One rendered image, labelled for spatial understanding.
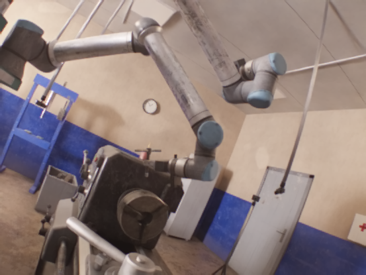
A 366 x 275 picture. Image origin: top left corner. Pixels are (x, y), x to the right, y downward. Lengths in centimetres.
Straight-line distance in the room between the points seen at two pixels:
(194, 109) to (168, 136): 407
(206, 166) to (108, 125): 377
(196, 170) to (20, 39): 99
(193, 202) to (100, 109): 269
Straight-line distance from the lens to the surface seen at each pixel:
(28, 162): 469
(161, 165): 97
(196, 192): 475
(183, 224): 488
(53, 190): 330
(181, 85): 82
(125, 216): 110
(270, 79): 84
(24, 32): 119
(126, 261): 43
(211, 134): 76
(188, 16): 86
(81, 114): 451
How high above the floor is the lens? 138
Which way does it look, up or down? 7 degrees up
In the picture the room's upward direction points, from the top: 24 degrees clockwise
